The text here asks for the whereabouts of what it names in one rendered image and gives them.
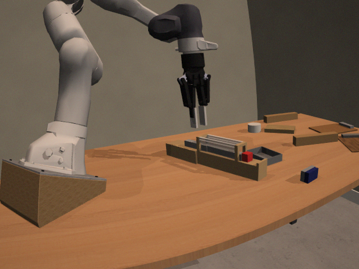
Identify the red cube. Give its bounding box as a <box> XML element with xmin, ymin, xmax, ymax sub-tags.
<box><xmin>242</xmin><ymin>151</ymin><xmax>253</xmax><ymax>163</ymax></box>

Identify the grey cylinder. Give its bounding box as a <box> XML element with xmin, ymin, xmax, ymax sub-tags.
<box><xmin>248</xmin><ymin>123</ymin><xmax>261</xmax><ymax>133</ymax></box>

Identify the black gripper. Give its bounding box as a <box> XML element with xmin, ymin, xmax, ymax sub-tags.
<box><xmin>177</xmin><ymin>53</ymin><xmax>211</xmax><ymax>128</ymax></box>

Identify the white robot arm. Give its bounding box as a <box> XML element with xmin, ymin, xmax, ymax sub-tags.
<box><xmin>20</xmin><ymin>0</ymin><xmax>218</xmax><ymax>175</ymax></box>

